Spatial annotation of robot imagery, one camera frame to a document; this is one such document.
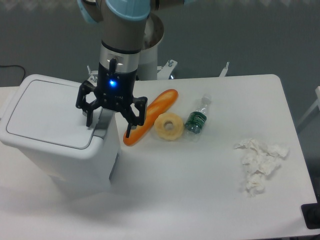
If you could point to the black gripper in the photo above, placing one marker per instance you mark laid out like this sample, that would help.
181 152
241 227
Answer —
113 90

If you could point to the white trash can lid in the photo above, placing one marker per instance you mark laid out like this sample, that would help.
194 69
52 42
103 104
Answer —
43 111

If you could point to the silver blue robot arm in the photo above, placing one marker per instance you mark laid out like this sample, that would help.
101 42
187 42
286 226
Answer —
127 29

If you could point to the white trash can body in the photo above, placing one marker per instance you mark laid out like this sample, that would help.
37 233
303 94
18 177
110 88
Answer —
89 168

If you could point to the orange baguette bread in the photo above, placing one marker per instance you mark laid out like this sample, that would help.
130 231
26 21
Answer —
159 106

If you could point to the clear green-label plastic bottle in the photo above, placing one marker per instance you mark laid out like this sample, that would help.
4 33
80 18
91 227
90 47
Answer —
196 120

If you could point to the crumpled white tissue paper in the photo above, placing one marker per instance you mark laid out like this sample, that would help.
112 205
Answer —
259 161

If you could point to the black device at corner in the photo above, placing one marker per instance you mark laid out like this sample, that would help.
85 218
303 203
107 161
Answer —
311 215

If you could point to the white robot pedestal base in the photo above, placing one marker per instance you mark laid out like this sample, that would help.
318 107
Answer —
146 61

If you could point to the white frame at right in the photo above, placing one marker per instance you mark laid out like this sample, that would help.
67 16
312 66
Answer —
310 113

